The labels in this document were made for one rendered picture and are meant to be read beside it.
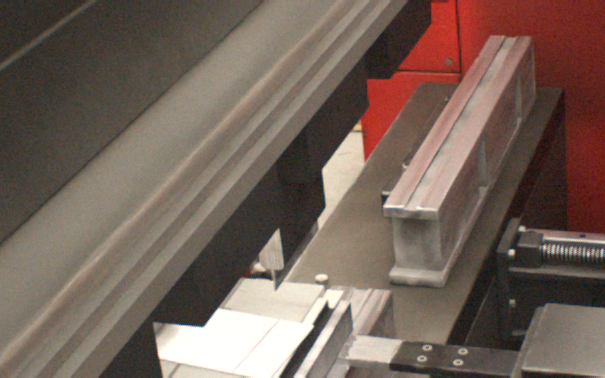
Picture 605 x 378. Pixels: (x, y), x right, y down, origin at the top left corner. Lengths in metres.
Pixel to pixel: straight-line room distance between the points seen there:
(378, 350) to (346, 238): 0.45
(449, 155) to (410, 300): 0.18
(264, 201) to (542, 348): 0.26
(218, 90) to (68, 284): 0.10
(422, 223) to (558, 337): 0.39
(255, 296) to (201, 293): 0.38
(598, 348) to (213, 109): 0.72
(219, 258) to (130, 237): 0.55
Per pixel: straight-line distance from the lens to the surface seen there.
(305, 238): 1.11
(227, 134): 0.35
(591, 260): 1.52
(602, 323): 1.07
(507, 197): 1.61
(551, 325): 1.07
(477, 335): 1.48
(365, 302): 1.24
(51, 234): 0.31
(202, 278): 0.84
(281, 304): 1.20
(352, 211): 1.61
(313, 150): 1.00
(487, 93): 1.66
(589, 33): 1.87
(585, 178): 1.96
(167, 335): 1.17
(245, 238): 0.89
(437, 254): 1.43
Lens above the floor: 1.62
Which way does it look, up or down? 26 degrees down
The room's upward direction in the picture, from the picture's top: 7 degrees counter-clockwise
